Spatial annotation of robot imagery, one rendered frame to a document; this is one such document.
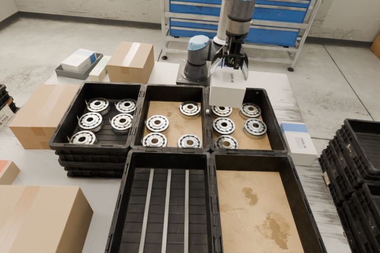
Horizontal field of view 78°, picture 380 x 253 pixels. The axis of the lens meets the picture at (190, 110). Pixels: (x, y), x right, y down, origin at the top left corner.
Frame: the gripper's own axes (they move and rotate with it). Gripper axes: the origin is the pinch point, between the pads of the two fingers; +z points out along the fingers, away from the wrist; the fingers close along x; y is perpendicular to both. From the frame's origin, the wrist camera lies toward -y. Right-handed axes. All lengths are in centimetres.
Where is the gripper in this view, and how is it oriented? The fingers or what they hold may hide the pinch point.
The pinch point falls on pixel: (227, 77)
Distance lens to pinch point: 92.5
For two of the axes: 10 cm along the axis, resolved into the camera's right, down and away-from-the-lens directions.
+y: -1.0, 6.9, -7.2
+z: -0.5, 7.2, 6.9
